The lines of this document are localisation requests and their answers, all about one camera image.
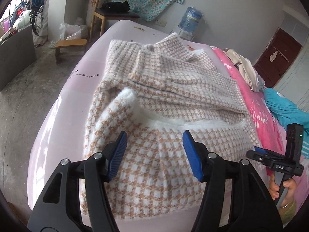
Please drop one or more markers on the white printed cardboard box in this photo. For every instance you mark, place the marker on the white printed cardboard box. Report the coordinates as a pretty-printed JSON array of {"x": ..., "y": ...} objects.
[{"x": 95, "y": 1}]

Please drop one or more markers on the black cloth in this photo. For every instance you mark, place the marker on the black cloth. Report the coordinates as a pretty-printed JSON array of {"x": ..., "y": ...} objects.
[{"x": 117, "y": 6}]

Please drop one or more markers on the white water dispenser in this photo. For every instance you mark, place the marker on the white water dispenser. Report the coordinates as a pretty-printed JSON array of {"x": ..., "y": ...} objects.
[{"x": 187, "y": 36}]

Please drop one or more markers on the person's right hand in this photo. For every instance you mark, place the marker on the person's right hand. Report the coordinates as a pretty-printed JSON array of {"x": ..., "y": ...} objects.
[{"x": 274, "y": 187}]

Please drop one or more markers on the wooden chair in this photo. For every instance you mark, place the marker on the wooden chair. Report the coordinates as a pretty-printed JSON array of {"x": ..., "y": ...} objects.
[{"x": 115, "y": 17}]

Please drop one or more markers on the small wooden stool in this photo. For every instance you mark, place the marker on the small wooden stool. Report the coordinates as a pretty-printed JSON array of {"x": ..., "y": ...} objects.
[{"x": 70, "y": 46}]

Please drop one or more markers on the beige white houndstooth sweater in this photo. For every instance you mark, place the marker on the beige white houndstooth sweater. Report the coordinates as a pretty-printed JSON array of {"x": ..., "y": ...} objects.
[{"x": 169, "y": 101}]

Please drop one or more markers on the white plastic bag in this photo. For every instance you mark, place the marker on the white plastic bag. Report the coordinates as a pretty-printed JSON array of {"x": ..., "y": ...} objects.
[{"x": 71, "y": 30}]

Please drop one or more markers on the person's right forearm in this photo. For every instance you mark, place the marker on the person's right forearm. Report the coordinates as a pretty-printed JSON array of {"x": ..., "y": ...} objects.
[{"x": 289, "y": 215}]

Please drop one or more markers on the pale pink printed bed sheet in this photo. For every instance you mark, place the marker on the pale pink printed bed sheet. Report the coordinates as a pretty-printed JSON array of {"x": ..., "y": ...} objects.
[{"x": 72, "y": 82}]

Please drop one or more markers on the cream garment pile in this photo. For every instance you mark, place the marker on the cream garment pile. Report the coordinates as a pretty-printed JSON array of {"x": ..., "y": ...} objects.
[{"x": 246, "y": 70}]

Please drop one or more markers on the white wall socket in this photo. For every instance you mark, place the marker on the white wall socket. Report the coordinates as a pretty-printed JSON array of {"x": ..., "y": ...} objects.
[{"x": 160, "y": 23}]

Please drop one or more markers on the grey board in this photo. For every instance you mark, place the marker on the grey board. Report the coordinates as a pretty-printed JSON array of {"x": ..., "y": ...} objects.
[{"x": 17, "y": 53}]

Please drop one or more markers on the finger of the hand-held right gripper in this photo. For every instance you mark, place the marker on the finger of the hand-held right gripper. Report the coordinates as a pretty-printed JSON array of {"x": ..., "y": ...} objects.
[
  {"x": 263, "y": 150},
  {"x": 258, "y": 156}
]

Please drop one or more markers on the teal garment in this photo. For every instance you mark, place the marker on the teal garment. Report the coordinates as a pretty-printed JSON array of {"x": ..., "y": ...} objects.
[{"x": 284, "y": 106}]

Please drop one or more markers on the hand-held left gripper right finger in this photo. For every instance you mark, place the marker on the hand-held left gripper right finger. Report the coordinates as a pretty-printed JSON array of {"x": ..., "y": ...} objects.
[{"x": 190, "y": 152}]

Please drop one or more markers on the pink floral blanket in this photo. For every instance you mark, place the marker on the pink floral blanket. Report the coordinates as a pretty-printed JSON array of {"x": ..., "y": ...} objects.
[{"x": 260, "y": 111}]

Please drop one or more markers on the blue water bottle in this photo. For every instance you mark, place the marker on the blue water bottle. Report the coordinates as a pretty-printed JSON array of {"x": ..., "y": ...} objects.
[{"x": 192, "y": 18}]

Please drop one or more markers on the wall hook rack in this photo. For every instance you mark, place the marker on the wall hook rack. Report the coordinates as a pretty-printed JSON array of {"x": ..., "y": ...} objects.
[{"x": 282, "y": 53}]

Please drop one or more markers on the metal balcony railing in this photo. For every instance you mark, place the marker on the metal balcony railing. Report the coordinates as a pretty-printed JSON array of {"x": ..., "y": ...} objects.
[{"x": 12, "y": 2}]

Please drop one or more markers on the pale grey garment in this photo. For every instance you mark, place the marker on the pale grey garment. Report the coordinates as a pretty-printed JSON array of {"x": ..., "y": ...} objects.
[{"x": 262, "y": 83}]

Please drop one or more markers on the dark red door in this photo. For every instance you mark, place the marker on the dark red door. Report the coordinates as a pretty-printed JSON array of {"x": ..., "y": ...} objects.
[{"x": 277, "y": 53}]

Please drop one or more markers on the small hanging cloth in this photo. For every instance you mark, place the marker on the small hanging cloth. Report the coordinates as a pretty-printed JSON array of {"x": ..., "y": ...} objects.
[{"x": 273, "y": 56}]

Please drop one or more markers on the wheelchair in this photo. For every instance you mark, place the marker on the wheelchair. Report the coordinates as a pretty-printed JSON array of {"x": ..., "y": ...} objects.
[{"x": 36, "y": 12}]

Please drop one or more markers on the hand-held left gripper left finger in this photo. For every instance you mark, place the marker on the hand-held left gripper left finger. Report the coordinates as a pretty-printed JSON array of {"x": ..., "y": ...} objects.
[{"x": 118, "y": 149}]

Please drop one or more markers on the teal floral wall cloth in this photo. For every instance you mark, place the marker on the teal floral wall cloth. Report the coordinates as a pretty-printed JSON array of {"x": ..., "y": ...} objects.
[{"x": 149, "y": 0}]

